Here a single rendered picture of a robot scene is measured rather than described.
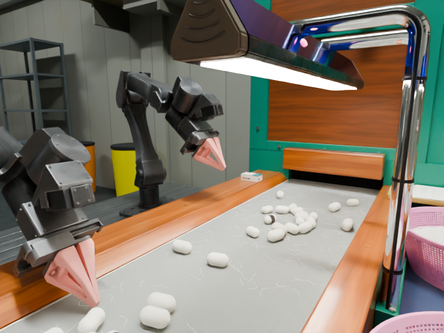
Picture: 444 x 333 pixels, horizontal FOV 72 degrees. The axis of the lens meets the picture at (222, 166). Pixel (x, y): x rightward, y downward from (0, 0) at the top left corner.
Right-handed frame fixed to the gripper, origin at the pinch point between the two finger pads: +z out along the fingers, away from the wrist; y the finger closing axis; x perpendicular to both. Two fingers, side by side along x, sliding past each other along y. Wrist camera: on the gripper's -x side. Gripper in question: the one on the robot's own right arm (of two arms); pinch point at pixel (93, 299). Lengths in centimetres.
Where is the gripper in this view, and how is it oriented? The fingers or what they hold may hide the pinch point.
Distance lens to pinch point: 44.9
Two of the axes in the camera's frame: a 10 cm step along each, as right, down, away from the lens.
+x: -5.4, 6.8, 4.9
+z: 6.3, 7.2, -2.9
